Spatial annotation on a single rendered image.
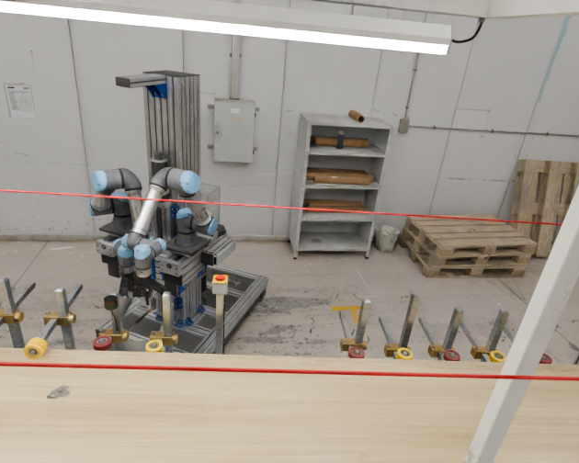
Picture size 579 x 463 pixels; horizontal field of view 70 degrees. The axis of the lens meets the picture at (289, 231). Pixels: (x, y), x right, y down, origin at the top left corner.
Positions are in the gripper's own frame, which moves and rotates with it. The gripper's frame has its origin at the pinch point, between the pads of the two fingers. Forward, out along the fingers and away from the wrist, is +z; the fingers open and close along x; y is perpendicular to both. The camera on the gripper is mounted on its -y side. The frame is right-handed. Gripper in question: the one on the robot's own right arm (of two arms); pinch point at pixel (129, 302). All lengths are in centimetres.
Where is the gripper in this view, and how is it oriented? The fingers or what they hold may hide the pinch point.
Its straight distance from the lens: 261.0
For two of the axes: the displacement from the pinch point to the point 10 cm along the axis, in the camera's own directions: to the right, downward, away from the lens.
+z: -0.9, 9.0, 4.4
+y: -0.5, -4.4, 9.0
